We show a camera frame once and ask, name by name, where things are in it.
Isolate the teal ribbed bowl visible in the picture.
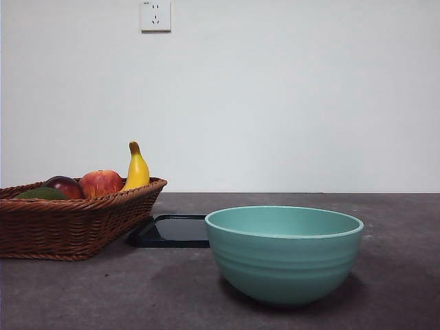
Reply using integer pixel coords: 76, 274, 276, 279
204, 205, 364, 307

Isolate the green avocado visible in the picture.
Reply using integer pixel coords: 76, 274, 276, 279
15, 186, 69, 201

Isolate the dark rectangular tray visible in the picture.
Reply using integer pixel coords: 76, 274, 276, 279
125, 213, 210, 249

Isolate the yellow banana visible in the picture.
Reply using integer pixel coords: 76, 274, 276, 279
120, 140, 151, 193

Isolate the red apple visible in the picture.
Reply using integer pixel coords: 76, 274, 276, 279
79, 169, 124, 199

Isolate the dark red plum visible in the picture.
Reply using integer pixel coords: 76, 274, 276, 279
44, 175, 85, 200

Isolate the brown wicker basket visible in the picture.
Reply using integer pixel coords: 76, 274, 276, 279
0, 177, 168, 261

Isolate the white wall socket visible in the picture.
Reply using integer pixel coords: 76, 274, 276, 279
140, 0, 172, 34

